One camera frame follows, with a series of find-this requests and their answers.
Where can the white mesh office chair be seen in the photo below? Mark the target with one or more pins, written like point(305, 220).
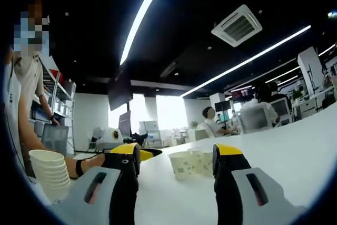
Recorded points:
point(255, 119)
point(281, 109)

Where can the ceiling air conditioner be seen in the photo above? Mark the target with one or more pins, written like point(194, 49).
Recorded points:
point(237, 26)

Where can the group of white storage bins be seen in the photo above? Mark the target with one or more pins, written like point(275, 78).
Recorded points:
point(63, 109)

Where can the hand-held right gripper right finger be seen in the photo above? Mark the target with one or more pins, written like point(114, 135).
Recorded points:
point(226, 198)

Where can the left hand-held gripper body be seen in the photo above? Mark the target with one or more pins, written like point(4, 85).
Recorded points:
point(105, 140)

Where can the person's left hand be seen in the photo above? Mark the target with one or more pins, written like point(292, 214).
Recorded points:
point(93, 161)

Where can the black wristband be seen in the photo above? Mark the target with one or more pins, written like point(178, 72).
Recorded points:
point(79, 168)

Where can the black monitor on stand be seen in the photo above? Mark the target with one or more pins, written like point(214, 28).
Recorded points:
point(222, 106)

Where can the white cabinet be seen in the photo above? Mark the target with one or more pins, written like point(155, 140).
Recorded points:
point(150, 132)

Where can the dark desk monitor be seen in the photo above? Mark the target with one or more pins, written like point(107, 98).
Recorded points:
point(125, 123)

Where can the grey mesh office chair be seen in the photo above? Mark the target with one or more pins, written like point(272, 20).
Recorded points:
point(55, 140)

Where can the potted green plant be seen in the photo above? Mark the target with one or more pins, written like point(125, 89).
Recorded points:
point(193, 124)
point(296, 94)

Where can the wall display screen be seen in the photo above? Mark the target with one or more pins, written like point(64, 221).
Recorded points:
point(242, 92)

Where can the red blue striped board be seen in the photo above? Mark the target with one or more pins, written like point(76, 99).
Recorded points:
point(56, 73)

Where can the nested stack of paper cups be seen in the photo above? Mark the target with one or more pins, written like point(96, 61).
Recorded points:
point(50, 183)

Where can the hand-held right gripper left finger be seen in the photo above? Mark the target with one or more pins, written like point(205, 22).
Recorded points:
point(121, 196)

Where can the white table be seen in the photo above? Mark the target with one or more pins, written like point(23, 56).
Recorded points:
point(276, 156)

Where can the hanging dark screen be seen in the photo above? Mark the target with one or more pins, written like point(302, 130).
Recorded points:
point(118, 93)

